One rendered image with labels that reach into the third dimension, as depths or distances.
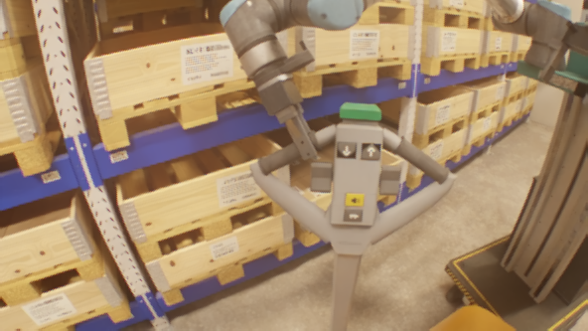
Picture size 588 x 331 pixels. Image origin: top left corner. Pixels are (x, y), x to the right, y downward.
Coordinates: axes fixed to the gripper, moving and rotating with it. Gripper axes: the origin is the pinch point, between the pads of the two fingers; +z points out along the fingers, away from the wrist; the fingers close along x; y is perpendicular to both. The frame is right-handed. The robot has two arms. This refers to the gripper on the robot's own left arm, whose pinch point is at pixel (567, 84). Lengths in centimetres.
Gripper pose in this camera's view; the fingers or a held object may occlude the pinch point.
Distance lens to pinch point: 77.4
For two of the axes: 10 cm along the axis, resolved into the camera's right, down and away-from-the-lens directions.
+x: 1.1, 5.3, -8.4
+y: -9.1, -2.9, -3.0
